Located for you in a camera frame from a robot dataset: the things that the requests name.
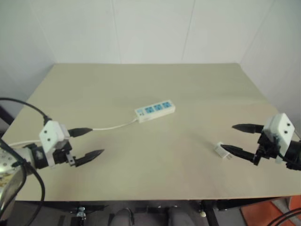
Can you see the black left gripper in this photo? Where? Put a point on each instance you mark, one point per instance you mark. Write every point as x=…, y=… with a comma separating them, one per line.
x=61, y=155

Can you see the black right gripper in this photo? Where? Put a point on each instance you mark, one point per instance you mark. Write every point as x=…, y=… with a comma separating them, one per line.
x=268, y=147

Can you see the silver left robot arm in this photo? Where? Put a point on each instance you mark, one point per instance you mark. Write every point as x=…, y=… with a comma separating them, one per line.
x=37, y=158

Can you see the white plug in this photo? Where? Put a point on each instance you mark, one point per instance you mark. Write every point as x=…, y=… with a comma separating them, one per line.
x=219, y=150

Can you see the white power strip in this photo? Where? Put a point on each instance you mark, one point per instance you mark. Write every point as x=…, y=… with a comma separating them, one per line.
x=155, y=110

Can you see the silver clamp under table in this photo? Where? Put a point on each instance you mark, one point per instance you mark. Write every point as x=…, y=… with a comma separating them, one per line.
x=80, y=212

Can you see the dark rounded shape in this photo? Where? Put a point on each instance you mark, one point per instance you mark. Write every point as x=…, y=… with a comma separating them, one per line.
x=121, y=217

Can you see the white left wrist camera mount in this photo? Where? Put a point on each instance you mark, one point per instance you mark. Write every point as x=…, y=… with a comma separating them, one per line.
x=50, y=136

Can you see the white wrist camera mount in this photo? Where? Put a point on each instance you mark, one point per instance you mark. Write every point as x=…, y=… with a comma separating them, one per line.
x=279, y=128
x=50, y=136

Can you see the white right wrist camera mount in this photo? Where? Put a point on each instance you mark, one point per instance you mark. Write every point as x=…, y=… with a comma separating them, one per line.
x=279, y=128

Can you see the black table frame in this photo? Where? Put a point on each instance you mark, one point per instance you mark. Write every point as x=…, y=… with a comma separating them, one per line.
x=94, y=206

